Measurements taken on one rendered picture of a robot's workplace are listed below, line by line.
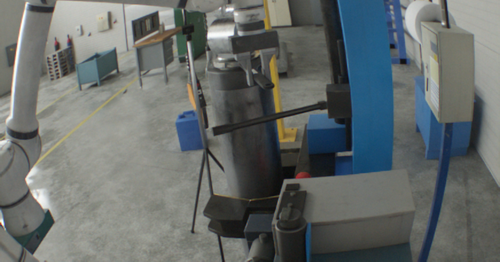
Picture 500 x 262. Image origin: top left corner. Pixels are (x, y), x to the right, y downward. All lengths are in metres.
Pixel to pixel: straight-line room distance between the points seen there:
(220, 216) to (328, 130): 0.51
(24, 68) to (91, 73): 8.13
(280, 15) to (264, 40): 10.44
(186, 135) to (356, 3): 3.36
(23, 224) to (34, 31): 0.63
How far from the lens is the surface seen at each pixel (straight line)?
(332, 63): 1.48
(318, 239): 1.04
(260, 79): 1.10
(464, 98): 1.59
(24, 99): 1.22
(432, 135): 3.59
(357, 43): 1.24
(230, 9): 2.78
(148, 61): 7.51
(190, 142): 4.35
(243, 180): 1.45
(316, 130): 1.53
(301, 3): 12.00
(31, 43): 1.16
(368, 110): 1.30
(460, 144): 3.75
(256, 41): 1.09
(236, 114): 1.34
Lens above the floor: 1.80
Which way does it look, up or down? 22 degrees down
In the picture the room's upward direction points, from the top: 8 degrees counter-clockwise
